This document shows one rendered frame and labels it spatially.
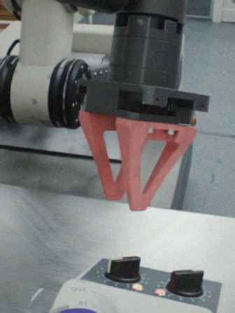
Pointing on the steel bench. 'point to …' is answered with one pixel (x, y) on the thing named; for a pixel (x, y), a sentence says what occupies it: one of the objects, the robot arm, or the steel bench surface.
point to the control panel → (148, 284)
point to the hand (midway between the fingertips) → (126, 195)
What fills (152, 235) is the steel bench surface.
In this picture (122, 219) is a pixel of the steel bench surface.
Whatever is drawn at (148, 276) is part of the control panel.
